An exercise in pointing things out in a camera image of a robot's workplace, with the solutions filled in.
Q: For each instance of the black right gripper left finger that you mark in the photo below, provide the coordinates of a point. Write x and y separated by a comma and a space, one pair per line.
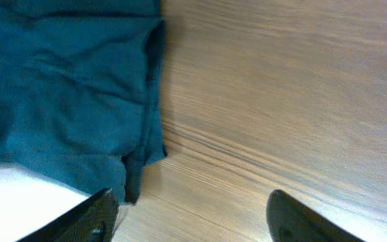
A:
93, 220

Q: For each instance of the dark blue shorts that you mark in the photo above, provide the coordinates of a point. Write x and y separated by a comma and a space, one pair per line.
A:
79, 90

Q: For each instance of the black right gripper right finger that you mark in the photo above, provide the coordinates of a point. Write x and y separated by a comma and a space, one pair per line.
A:
289, 220

